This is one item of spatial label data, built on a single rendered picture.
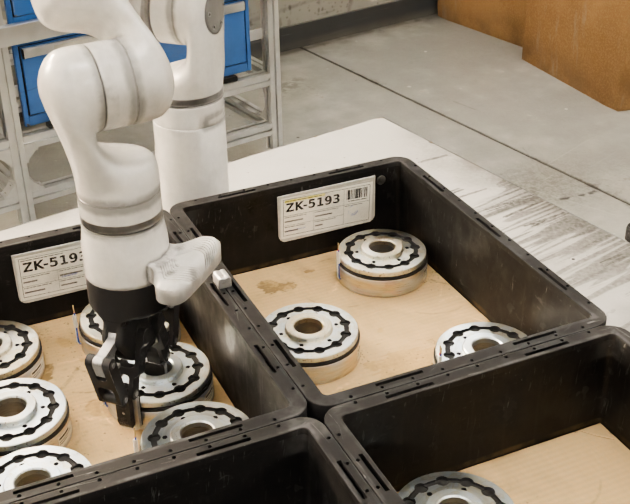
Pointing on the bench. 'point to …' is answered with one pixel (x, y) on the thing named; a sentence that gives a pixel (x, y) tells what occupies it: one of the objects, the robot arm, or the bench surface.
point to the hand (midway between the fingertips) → (143, 396)
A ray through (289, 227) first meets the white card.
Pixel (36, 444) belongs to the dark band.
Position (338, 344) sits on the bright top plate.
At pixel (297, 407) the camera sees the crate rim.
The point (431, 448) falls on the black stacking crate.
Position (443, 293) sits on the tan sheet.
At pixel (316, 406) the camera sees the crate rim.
